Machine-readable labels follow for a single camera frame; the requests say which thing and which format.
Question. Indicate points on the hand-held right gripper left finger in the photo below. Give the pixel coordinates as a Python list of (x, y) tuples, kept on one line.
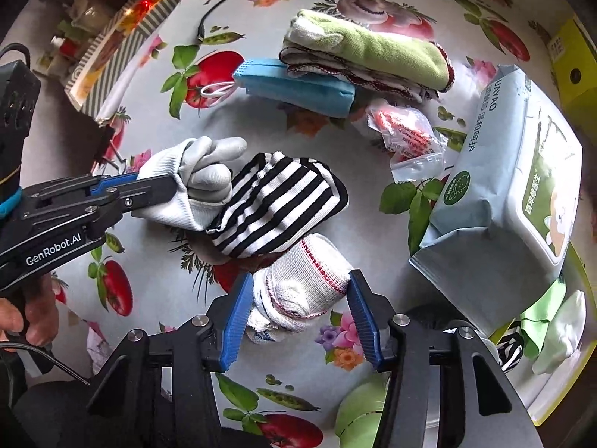
[(235, 324)]

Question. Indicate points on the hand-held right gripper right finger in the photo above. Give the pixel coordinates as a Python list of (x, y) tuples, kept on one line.
[(366, 326)]

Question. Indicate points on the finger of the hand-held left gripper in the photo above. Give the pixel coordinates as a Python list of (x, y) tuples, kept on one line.
[(140, 196), (112, 182)]

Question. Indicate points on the grey coated work glove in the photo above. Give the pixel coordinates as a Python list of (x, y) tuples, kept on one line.
[(205, 172)]

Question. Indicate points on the white knitted glove red trim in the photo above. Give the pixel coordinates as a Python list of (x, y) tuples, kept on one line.
[(298, 284)]

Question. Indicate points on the black white striped sock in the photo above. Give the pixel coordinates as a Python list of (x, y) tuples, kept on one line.
[(510, 352), (280, 200)]

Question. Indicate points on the light green cloth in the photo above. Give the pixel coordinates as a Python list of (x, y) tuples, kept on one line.
[(541, 322)]

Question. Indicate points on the blue face masks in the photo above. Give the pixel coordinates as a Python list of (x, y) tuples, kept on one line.
[(298, 86)]

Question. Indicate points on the person's left hand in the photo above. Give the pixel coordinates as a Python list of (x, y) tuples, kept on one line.
[(37, 312)]

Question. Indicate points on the black binder clip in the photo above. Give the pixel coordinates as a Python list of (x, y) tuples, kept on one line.
[(105, 142)]

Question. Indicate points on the floral plastic tablecloth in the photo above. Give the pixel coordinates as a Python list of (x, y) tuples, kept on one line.
[(154, 252)]

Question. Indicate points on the green round case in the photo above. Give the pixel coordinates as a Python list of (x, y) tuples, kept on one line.
[(364, 410)]

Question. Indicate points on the yellow printed box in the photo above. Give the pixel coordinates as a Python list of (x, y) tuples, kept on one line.
[(116, 37)]

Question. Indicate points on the red white plastic packet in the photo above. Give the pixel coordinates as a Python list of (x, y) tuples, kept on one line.
[(405, 135)]

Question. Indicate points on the wet wipes pack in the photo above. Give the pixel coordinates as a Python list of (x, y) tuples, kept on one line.
[(508, 186)]

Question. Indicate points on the yellow green shoe box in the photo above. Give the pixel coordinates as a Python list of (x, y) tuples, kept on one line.
[(571, 65)]

